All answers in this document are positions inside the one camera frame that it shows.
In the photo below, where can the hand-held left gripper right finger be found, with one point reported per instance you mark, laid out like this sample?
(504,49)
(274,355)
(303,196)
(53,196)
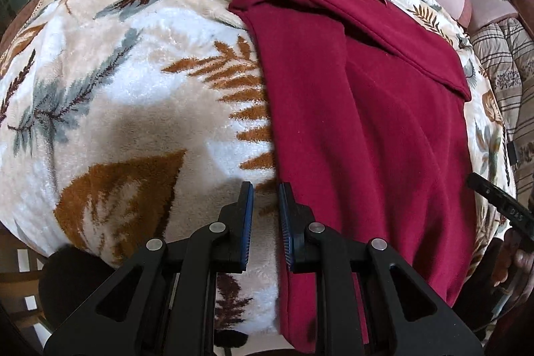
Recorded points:
(285,222)

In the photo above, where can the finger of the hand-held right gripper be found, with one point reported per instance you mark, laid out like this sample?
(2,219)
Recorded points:
(500,206)
(512,153)

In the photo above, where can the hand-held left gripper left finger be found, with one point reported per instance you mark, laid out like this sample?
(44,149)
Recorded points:
(248,214)

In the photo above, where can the dark red garment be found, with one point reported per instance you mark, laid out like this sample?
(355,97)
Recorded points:
(367,130)

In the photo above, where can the person's right hand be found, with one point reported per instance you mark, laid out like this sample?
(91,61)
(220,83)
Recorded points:
(523,264)

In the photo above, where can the striped quilt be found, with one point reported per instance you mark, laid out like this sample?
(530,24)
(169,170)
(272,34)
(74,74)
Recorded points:
(504,60)

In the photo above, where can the leaf print fleece blanket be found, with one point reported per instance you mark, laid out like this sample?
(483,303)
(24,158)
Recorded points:
(125,89)

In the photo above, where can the dark round object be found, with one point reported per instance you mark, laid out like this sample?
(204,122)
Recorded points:
(66,285)

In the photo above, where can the wooden furniture frame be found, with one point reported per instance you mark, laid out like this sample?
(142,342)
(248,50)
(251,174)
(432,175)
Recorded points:
(25,276)

